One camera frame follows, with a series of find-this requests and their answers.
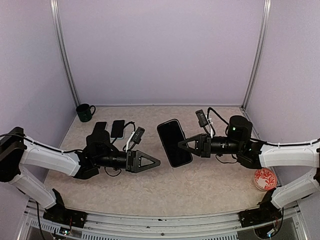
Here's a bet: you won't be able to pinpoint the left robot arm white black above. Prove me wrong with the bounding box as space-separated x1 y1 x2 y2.
0 126 161 223

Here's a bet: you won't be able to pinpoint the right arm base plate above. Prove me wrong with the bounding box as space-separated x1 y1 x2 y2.
238 205 283 228

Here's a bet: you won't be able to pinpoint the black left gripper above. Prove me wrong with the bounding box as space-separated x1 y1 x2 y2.
94 149 160 173

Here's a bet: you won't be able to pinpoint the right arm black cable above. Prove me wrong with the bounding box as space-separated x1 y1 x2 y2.
206 107 320 147

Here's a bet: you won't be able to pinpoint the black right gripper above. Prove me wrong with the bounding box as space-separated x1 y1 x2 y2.
178 132 243 157

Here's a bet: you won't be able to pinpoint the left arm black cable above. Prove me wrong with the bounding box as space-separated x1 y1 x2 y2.
0 133 83 154

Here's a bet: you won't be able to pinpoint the red white patterned dish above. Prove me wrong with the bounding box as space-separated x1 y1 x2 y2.
253 168 278 191

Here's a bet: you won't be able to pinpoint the lavender phone case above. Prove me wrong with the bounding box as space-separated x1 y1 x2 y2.
93 121 108 132

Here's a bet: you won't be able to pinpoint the left aluminium frame post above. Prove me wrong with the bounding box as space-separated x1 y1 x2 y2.
50 0 81 107

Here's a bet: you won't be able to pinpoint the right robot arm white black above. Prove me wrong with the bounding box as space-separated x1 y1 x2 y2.
178 115 320 222

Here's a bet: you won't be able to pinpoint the right aluminium frame post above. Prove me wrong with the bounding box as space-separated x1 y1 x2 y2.
241 0 272 112

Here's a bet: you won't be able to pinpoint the light blue phone case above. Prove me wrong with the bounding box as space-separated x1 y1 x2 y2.
110 119 126 140

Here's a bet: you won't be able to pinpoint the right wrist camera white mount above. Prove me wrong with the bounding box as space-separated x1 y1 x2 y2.
195 109 216 138

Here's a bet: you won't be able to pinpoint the aluminium frame post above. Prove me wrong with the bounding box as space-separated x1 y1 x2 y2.
241 0 272 112
50 0 81 107

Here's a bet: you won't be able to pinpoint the black phone case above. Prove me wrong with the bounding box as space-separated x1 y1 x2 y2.
156 119 194 168

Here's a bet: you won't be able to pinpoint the dark green mug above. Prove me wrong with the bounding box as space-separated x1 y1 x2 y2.
76 103 96 123

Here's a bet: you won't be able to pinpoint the front aluminium rail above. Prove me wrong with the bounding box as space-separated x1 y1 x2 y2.
16 200 310 240

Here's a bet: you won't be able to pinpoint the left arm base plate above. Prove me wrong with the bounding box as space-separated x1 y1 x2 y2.
43 204 88 228

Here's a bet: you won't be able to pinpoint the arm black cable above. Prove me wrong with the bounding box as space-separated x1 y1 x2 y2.
206 107 320 147
0 133 83 154

